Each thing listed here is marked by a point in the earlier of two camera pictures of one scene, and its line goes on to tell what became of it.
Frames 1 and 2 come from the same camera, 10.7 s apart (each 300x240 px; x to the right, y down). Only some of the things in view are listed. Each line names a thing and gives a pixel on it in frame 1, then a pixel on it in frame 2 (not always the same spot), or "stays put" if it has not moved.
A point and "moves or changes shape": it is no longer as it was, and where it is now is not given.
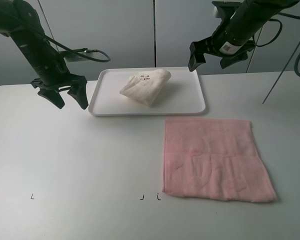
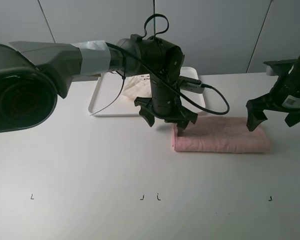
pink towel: [214, 158] moves or changes shape
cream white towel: [146, 86] stays put
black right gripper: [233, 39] to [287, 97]
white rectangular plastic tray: [181, 95] stays put
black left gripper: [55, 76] to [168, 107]
